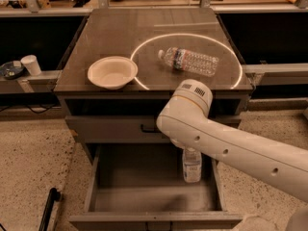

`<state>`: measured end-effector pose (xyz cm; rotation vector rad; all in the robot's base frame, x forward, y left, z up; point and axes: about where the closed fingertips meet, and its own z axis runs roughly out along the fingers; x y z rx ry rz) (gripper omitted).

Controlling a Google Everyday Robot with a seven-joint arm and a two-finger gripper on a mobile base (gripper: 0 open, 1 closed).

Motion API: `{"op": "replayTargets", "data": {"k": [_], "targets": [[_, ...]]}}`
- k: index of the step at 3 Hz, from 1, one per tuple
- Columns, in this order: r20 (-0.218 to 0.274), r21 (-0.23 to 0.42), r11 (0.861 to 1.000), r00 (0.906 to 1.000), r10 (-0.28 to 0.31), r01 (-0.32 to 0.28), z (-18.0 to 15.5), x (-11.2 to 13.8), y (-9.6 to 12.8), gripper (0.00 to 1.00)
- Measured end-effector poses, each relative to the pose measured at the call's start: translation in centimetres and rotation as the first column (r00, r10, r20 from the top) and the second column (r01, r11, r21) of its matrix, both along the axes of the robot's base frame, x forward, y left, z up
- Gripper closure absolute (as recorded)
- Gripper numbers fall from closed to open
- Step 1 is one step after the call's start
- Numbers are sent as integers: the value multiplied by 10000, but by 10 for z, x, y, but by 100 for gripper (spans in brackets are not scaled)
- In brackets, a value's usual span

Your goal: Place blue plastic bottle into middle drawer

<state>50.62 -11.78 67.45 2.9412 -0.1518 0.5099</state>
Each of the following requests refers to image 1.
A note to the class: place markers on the grey drawer cabinet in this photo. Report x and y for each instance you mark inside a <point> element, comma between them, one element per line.
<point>139,34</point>

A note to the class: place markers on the black bar on floor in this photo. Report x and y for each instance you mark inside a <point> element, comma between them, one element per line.
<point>53,197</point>

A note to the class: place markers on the black drawer handle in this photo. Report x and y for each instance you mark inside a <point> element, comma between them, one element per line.
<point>152,130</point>

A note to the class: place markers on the dark small dish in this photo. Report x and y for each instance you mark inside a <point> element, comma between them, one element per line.
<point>12,70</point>

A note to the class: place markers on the closed grey drawer front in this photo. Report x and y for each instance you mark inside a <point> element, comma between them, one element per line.
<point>113,129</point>

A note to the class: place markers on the open grey lower drawer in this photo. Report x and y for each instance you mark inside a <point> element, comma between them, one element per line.
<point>141,187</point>

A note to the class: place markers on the red label clear bottle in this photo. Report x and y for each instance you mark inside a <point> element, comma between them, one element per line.
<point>186,60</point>

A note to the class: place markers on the metal shelf rail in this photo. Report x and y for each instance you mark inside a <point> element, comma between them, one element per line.
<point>45,82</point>

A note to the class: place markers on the white paper cup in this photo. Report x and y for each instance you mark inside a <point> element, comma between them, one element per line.
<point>32,65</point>

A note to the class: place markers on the white paper bowl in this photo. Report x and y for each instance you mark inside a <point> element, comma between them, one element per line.
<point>112,73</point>

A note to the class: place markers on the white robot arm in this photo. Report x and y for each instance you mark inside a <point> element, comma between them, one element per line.
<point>185,121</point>

